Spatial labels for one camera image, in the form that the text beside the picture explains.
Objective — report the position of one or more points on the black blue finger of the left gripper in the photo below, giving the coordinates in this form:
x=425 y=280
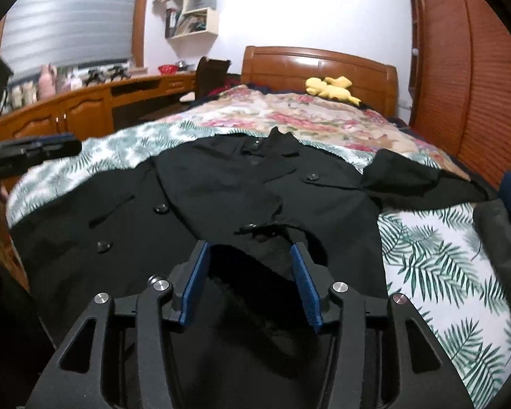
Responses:
x=20 y=154

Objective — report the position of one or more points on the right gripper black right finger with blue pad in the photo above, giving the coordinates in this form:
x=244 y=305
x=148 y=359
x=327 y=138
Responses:
x=382 y=353

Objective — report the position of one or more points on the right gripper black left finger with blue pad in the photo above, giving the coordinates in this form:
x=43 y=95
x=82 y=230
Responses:
x=79 y=373

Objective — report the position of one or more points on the large black coat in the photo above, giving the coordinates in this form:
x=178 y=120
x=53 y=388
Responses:
x=250 y=198

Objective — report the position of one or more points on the pink bottle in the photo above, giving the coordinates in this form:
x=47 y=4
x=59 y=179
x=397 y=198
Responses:
x=46 y=87

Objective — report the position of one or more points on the wooden desk cabinet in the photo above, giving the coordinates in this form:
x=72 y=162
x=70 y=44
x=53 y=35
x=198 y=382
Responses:
x=95 y=111

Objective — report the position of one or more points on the palm leaf print bedsheet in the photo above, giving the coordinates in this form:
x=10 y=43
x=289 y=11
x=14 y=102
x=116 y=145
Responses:
x=435 y=257

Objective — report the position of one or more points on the grey window blind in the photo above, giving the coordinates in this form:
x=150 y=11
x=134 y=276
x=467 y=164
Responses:
x=66 y=32

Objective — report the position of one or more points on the red bowl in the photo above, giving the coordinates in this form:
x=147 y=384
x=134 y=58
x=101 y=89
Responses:
x=168 y=69

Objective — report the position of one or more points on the dark wooden chair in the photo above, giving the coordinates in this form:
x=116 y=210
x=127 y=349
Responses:
x=210 y=75

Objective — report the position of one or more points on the floral quilt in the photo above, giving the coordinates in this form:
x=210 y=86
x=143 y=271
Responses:
x=313 y=119

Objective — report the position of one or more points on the wooden headboard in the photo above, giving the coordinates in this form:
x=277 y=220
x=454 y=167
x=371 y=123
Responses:
x=282 y=68

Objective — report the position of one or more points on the wooden wardrobe louvred doors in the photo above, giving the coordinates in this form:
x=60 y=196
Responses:
x=462 y=94

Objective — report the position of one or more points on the yellow plush toy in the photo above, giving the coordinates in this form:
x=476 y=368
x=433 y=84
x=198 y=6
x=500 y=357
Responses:
x=332 y=89

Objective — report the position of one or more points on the white wall shelf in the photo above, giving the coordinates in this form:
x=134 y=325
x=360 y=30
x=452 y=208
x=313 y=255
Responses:
x=188 y=18

